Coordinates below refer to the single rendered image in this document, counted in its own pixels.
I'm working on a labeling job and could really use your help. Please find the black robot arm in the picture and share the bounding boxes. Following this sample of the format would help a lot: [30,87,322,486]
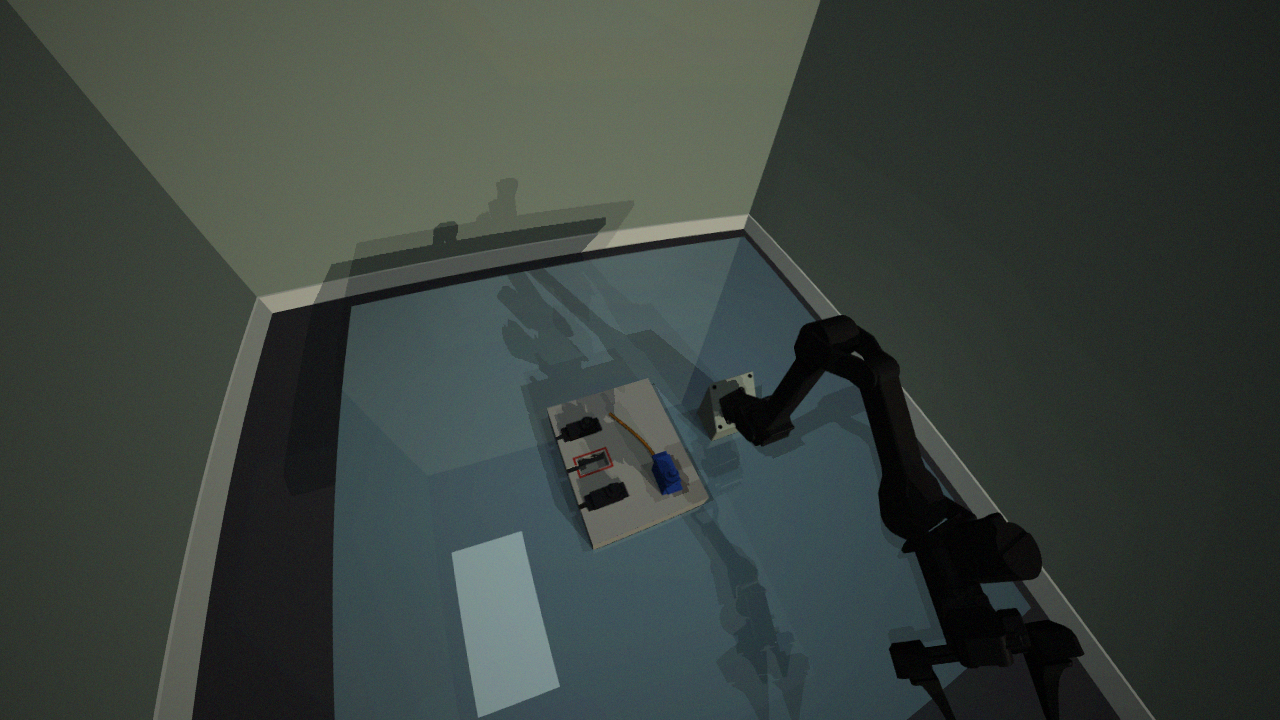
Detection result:
[719,315,1042,669]

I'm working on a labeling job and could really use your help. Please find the blue micro servo with orange cable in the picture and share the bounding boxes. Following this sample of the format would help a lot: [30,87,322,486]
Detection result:
[609,413,684,495]

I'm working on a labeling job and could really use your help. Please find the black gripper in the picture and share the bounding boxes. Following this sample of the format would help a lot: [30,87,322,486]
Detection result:
[890,582,1084,720]

